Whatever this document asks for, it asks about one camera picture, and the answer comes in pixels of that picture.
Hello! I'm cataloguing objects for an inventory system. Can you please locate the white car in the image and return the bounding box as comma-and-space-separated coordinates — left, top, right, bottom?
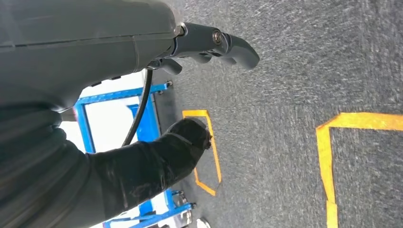
59, 70, 177, 228

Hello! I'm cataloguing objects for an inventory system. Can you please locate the yellow floor tape square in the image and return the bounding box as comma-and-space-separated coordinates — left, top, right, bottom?
182, 109, 222, 197
316, 112, 403, 228

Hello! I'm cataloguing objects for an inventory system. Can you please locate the blue metal shelf rack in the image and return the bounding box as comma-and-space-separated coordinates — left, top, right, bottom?
74, 80, 196, 228

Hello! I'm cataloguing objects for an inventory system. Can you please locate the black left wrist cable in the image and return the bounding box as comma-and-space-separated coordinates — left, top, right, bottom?
121, 68, 154, 148

